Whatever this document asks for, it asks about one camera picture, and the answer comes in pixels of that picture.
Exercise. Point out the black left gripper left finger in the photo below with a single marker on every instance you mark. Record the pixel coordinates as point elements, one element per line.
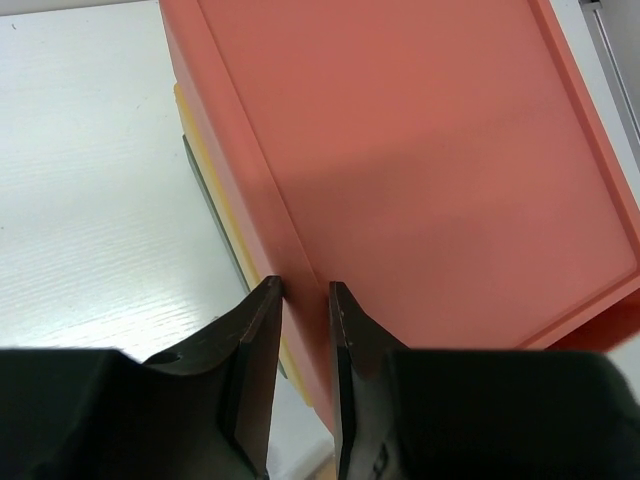
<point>200,409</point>

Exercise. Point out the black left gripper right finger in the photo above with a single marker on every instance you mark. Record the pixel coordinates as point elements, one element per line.
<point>403,413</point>

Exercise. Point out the aluminium frame rail right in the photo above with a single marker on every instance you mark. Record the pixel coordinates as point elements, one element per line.
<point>614,28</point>

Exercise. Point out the coral three-tier drawer organizer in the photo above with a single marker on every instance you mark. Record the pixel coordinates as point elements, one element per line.
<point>444,159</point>

